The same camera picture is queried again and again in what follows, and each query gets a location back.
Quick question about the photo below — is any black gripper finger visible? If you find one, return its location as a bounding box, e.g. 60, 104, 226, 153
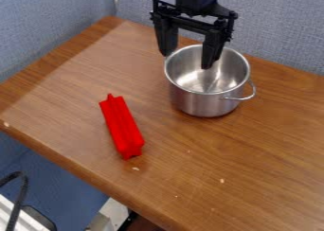
152, 16, 178, 57
200, 30, 223, 69

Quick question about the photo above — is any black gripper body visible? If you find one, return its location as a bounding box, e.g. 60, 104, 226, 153
150, 0, 238, 42

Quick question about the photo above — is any red plastic block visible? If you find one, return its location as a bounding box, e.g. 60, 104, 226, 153
99, 94, 144, 160

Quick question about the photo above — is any white ribbed box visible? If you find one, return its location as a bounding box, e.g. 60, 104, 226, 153
0, 194, 48, 231

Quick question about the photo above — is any metal pot with handles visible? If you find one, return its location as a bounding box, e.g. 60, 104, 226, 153
163, 44, 257, 117

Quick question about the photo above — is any white table leg bracket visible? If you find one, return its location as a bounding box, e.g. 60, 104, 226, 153
85, 198, 128, 231

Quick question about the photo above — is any black cable loop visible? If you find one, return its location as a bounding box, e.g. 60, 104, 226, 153
0, 170, 30, 231

